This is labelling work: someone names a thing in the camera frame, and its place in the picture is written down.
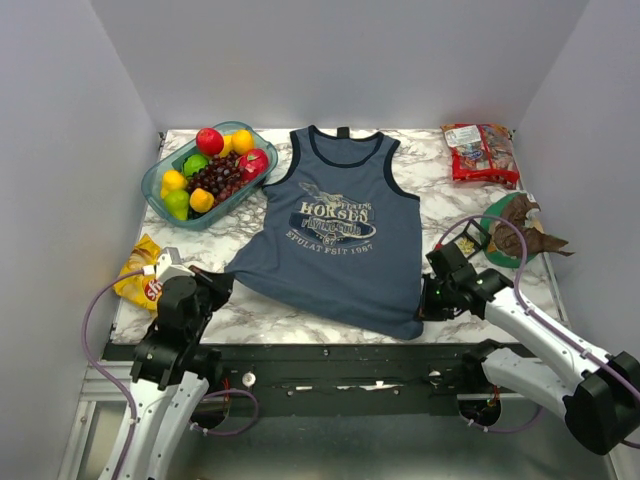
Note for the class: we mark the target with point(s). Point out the blue printed tank top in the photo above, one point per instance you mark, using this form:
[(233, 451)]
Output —
[(340, 238)]

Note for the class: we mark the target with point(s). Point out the green pear front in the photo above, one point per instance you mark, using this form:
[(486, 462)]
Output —
[(177, 204)]

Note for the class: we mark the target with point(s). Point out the yellow Lays chips bag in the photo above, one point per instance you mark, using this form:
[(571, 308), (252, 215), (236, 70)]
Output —
[(139, 285)]

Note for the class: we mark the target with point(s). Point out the orange fruit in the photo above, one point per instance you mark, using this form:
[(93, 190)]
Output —
[(201, 201), (242, 141)]

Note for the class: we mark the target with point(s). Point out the teal plastic fruit container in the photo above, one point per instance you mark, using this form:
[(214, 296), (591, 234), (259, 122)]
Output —
[(151, 181)]

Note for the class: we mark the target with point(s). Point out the dark purple grape bunch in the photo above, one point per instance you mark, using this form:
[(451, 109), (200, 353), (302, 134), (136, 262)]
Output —
[(220, 176)]

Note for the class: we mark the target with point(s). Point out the aluminium rail frame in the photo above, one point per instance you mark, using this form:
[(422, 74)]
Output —
[(95, 380)]

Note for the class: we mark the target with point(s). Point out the yellow lemon left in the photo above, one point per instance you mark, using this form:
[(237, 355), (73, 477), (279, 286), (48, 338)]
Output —
[(172, 180)]

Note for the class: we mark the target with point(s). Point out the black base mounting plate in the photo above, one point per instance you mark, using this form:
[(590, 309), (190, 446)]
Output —
[(313, 380)]

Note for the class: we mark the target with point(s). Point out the green fruit middle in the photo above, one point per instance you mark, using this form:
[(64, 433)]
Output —
[(194, 164)]

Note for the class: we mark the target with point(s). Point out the red candy bag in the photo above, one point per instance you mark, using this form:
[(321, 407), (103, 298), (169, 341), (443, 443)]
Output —
[(481, 153)]

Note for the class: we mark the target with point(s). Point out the red apple right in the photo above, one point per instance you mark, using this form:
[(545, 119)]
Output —
[(252, 164)]

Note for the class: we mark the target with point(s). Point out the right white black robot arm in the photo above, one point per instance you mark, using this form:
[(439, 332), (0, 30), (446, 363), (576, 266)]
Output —
[(595, 393)]

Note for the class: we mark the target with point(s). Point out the red apple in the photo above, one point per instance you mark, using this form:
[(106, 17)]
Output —
[(252, 164), (209, 141)]

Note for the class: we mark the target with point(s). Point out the red apple top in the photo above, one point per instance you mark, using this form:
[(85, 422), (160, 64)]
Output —
[(209, 141)]

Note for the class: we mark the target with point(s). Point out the orange fruit front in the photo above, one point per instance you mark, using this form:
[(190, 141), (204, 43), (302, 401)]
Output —
[(201, 201)]

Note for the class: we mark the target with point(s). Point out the gold brooch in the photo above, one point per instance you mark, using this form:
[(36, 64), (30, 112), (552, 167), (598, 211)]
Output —
[(466, 246)]

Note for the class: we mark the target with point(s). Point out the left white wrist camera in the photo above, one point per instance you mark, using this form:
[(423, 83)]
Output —
[(170, 265)]

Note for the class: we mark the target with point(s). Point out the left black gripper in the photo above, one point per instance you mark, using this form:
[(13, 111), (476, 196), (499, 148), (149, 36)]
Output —
[(220, 283)]

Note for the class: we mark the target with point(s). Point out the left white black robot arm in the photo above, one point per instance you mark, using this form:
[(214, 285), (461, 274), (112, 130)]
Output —
[(171, 372)]

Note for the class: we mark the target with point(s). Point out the orange fruit top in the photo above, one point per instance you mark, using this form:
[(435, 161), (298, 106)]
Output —
[(242, 141)]

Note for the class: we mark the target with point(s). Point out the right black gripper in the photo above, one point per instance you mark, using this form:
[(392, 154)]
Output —
[(428, 311)]

